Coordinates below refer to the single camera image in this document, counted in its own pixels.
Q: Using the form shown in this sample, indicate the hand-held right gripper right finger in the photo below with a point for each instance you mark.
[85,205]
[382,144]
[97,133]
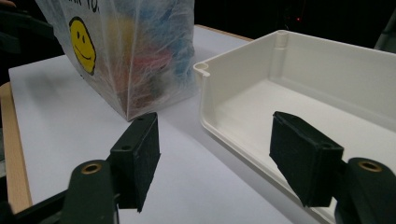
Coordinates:
[303,158]

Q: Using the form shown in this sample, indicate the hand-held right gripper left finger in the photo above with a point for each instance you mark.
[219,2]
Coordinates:
[137,161]

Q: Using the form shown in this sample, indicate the white plastic tray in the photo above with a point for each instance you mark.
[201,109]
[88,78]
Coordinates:
[311,93]

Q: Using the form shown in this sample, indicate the clear plastic bag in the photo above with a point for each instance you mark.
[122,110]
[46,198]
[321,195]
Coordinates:
[102,62]

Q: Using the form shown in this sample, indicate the blue snack pouch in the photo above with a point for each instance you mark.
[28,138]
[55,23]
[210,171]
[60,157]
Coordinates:
[180,43]

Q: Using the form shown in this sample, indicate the white table mat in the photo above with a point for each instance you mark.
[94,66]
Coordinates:
[62,124]

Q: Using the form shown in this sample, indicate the wooden table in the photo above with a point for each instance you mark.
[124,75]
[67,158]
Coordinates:
[14,140]

